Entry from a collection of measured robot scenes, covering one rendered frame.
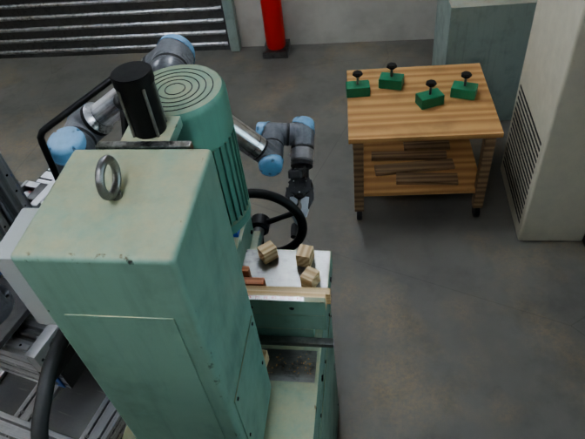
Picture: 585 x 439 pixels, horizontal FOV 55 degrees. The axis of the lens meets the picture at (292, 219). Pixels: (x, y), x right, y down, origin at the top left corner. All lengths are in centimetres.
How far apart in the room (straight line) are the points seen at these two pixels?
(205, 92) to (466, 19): 228
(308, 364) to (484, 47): 223
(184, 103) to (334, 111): 262
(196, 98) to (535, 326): 188
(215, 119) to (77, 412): 148
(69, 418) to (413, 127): 177
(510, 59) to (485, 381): 175
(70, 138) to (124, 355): 106
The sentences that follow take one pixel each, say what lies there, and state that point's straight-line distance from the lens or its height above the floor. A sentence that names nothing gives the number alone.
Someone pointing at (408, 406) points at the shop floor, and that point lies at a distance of 225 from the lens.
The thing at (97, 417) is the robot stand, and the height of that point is 23.
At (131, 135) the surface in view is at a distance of 90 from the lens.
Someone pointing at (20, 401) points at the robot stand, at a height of 21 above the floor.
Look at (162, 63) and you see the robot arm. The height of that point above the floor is 126.
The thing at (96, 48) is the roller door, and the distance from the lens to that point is 469.
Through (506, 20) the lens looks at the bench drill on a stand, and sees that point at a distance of 318.
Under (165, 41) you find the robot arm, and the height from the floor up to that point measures 126.
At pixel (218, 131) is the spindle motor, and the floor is 145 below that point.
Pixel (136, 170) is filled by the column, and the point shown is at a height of 152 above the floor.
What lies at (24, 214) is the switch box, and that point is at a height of 148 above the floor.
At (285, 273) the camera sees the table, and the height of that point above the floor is 90.
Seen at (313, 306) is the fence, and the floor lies 94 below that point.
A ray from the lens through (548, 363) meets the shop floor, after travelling 244.
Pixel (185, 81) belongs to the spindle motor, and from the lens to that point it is 103.
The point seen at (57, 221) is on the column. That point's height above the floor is 152.
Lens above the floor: 201
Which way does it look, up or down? 45 degrees down
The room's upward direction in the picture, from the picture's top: 8 degrees counter-clockwise
